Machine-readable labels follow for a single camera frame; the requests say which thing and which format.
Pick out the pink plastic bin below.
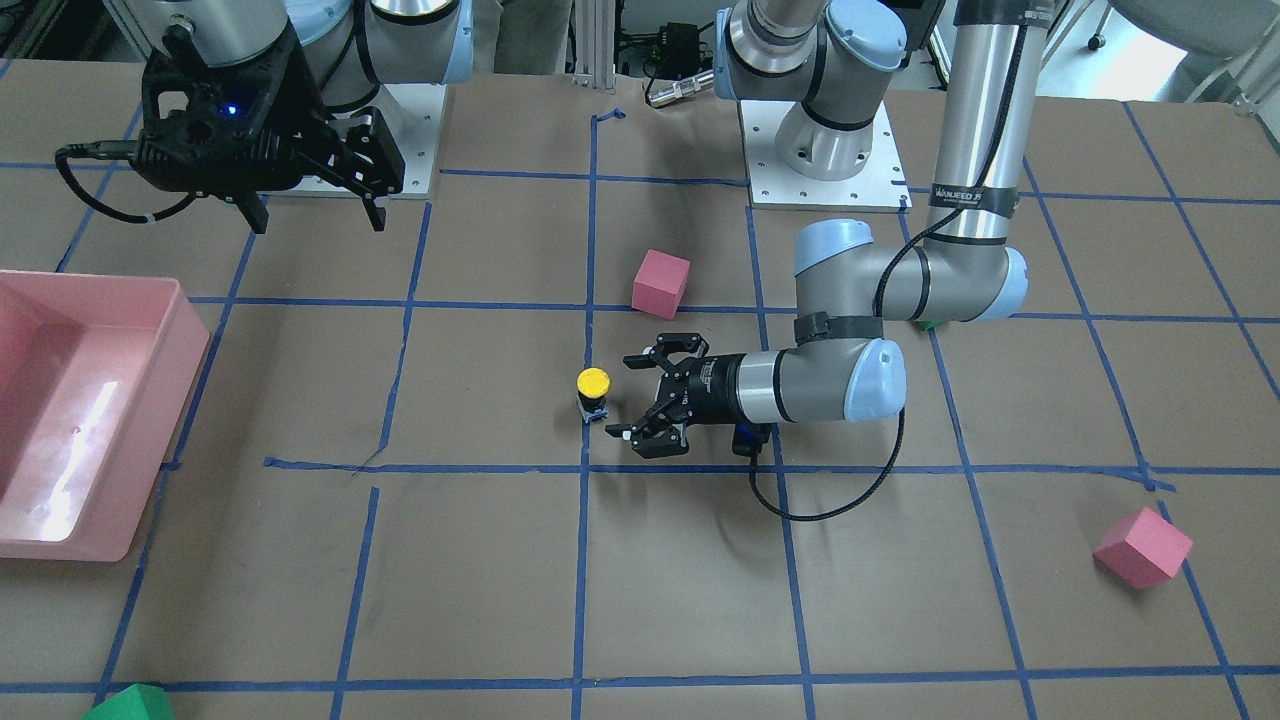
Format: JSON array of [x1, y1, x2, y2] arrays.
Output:
[[1, 270, 210, 562]]

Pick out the yellow push button switch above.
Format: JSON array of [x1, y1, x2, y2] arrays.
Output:
[[575, 366, 611, 423]]

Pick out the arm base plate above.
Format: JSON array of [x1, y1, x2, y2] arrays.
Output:
[[739, 100, 911, 213], [255, 81, 449, 200]]

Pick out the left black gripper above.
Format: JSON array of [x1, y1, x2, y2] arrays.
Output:
[[605, 333, 742, 459]]

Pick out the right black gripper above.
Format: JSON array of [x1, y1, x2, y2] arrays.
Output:
[[132, 20, 404, 234]]

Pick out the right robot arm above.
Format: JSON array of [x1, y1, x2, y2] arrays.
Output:
[[125, 1, 474, 233]]

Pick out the aluminium frame post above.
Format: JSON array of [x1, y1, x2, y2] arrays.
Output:
[[570, 0, 621, 94]]

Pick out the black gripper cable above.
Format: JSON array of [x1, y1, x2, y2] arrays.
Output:
[[52, 140, 201, 225]]

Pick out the pink cube near left gripper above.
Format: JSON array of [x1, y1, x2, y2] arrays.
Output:
[[1093, 509, 1194, 591]]

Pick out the pink cube centre front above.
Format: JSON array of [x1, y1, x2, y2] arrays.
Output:
[[630, 249, 691, 322]]

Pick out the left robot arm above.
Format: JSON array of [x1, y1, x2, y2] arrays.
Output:
[[607, 1, 1057, 457]]

